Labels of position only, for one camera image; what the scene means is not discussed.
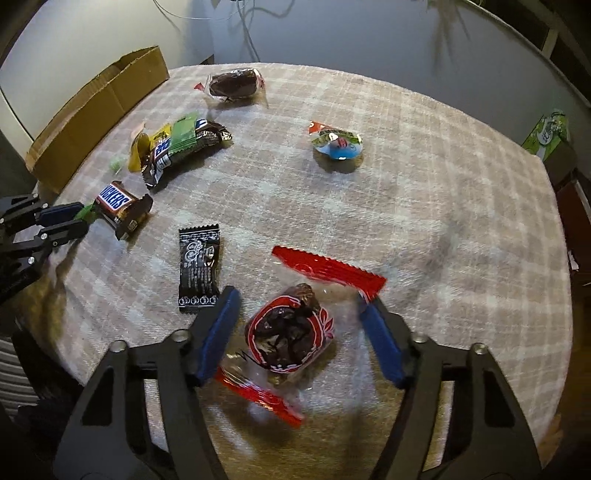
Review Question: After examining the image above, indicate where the green candy packet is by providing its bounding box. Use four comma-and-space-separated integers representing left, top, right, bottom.
168, 112, 198, 155

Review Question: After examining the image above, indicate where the white cable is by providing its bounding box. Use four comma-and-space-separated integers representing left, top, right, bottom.
151, 0, 264, 63

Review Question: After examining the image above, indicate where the black candy packet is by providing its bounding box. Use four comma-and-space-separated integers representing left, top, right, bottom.
177, 224, 221, 314

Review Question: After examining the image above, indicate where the brown cardboard box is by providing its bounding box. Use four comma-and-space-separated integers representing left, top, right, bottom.
25, 46, 169, 194

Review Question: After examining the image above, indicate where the plaid tablecloth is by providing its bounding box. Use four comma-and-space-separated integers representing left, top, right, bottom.
22, 64, 572, 479

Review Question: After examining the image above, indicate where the green printed box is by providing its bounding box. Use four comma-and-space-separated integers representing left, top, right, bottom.
522, 109, 571, 162

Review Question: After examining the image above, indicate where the red-wrapped date snack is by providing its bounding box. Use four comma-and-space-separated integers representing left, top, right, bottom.
214, 245, 387, 428
193, 67, 269, 106

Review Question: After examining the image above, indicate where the Snickers bar single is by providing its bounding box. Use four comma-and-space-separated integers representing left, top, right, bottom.
93, 181, 153, 240

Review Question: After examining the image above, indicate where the yellow candy packet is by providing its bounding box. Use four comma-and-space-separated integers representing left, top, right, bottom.
127, 122, 171, 173

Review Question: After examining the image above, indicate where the light green small candy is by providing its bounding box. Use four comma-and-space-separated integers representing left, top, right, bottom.
109, 156, 127, 174

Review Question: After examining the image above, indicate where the Snickers bar in pile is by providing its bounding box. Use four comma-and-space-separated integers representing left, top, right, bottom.
138, 115, 232, 190

